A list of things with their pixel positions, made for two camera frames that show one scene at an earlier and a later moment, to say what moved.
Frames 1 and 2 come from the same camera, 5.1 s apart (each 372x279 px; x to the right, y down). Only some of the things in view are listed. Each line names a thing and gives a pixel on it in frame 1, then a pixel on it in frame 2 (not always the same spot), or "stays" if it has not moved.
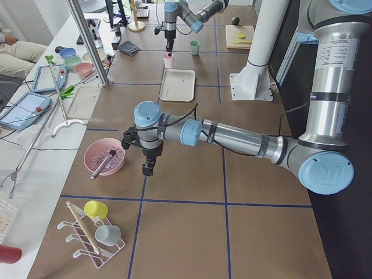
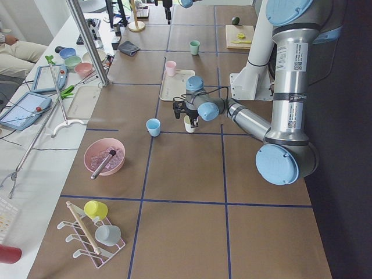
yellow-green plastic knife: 242,42 stays
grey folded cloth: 128,48 stays
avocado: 235,21 stays
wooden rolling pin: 96,249 stays
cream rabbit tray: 178,85 stays
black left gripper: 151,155 to 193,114
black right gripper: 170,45 to 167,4
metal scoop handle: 103,164 stays
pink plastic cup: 169,60 to 171,67
